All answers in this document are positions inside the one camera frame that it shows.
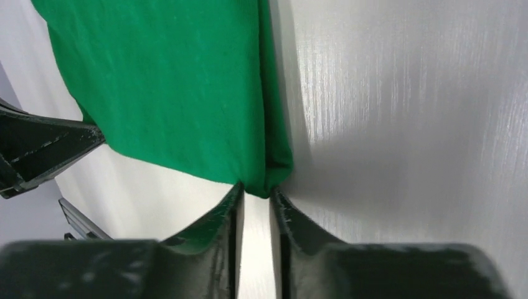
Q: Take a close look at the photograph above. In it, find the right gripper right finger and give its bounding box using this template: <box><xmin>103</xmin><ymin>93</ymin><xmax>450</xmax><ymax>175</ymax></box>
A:
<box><xmin>270</xmin><ymin>189</ymin><xmax>511</xmax><ymax>298</ymax></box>

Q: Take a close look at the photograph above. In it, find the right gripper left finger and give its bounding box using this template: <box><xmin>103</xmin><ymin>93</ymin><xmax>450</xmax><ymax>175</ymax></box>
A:
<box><xmin>1</xmin><ymin>183</ymin><xmax>244</xmax><ymax>298</ymax></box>

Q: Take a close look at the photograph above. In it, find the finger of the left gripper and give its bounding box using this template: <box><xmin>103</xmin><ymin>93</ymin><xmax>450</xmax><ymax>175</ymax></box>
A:
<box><xmin>1</xmin><ymin>100</ymin><xmax>105</xmax><ymax>199</ymax></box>

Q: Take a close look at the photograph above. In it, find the green t-shirt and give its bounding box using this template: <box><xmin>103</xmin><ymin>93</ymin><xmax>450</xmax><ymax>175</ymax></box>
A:
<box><xmin>32</xmin><ymin>1</ymin><xmax>293</xmax><ymax>198</ymax></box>

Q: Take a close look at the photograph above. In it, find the left corner aluminium post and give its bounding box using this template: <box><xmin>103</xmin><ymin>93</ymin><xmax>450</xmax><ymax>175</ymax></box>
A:
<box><xmin>58</xmin><ymin>198</ymin><xmax>112</xmax><ymax>240</ymax></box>

